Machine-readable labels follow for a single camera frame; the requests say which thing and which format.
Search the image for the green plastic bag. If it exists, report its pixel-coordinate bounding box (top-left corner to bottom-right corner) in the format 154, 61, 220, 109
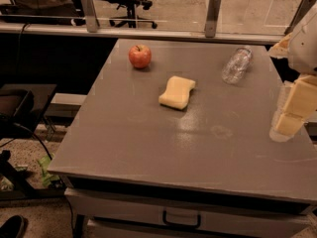
38, 156, 63, 188

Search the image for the yellow sponge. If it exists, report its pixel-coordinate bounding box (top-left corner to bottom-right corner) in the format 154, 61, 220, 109
158, 76, 196, 110

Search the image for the glass barrier railing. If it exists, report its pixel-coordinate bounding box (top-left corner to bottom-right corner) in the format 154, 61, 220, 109
0, 0, 317, 46

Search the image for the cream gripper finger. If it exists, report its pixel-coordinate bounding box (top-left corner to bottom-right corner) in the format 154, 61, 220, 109
269, 111, 304, 142

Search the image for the black cable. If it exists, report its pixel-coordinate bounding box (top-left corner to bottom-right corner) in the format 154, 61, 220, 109
0, 122, 53, 161

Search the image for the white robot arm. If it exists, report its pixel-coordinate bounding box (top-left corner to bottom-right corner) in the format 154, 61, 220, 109
268, 4, 317, 142

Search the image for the black shoe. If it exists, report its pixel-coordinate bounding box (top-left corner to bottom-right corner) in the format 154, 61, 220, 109
0, 215, 25, 238

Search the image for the red apple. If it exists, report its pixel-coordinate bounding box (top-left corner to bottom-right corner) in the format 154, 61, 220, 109
128, 45, 152, 68

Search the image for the grey drawer with black handle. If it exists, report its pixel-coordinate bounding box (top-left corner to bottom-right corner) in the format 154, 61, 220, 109
65, 188, 310, 238

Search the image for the clear plastic bottle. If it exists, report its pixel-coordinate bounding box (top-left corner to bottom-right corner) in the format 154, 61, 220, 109
222, 46, 253, 84

